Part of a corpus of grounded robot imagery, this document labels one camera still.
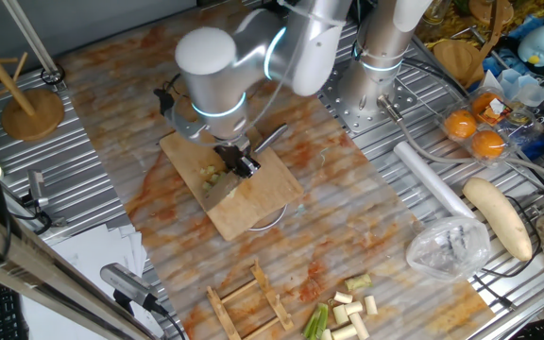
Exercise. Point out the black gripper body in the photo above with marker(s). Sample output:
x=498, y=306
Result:
x=232, y=155

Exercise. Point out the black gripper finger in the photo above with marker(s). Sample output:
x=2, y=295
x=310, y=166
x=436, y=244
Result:
x=236, y=169
x=250, y=167

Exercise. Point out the white scallion stalk piece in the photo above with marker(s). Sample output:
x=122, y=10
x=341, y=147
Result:
x=213, y=177

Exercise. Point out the steel cleaver knife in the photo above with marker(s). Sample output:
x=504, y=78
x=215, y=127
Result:
x=220, y=193

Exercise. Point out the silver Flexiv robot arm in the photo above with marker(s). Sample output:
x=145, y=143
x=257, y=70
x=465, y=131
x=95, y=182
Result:
x=215, y=80

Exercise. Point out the wooden cutting board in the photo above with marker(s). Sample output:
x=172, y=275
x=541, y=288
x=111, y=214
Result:
x=262, y=193

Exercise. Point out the orange marble pattern mat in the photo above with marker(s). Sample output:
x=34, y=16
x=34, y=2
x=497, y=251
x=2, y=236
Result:
x=371, y=212

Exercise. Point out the wooden knife rack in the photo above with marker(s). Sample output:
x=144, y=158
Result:
x=272, y=295

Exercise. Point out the pale green scallion piece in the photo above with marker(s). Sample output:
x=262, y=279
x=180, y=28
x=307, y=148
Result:
x=358, y=282

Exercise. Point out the white paper stack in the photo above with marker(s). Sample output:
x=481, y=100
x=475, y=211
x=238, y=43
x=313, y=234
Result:
x=88, y=245

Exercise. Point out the green scallion leaf bunch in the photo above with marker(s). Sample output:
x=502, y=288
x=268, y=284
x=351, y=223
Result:
x=317, y=321

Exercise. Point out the white plastic wrap roll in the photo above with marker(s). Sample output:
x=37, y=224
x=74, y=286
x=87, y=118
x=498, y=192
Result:
x=430, y=181

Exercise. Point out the wooden stand with round base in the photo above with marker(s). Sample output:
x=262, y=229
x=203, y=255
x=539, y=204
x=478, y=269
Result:
x=33, y=115

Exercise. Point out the clear plastic bag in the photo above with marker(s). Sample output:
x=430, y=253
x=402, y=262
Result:
x=447, y=250

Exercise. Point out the orange fruit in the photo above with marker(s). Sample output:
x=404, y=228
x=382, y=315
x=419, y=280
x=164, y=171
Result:
x=487, y=144
x=460, y=124
x=480, y=105

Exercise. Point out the wooden disc holder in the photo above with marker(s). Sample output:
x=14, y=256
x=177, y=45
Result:
x=458, y=59

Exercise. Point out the white daikon radish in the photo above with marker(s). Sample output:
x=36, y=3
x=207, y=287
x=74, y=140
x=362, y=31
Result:
x=498, y=217

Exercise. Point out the clear plastic fruit container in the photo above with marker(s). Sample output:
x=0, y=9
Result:
x=508, y=118

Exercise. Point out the clear plastic cups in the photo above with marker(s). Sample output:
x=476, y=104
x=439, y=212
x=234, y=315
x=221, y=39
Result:
x=520, y=87

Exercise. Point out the light blue plush toy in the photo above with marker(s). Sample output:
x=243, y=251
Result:
x=538, y=45

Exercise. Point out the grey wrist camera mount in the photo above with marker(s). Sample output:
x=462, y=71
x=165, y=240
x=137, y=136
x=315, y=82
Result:
x=182, y=125

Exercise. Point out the silver camera with black mount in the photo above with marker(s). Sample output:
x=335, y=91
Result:
x=125, y=283

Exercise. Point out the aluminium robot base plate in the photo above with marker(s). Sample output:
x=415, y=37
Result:
x=406, y=99

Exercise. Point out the small silver camera on clamp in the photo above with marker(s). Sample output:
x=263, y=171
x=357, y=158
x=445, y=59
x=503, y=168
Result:
x=37, y=186

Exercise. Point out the aluminium frame beam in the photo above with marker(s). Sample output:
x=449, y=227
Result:
x=40, y=274

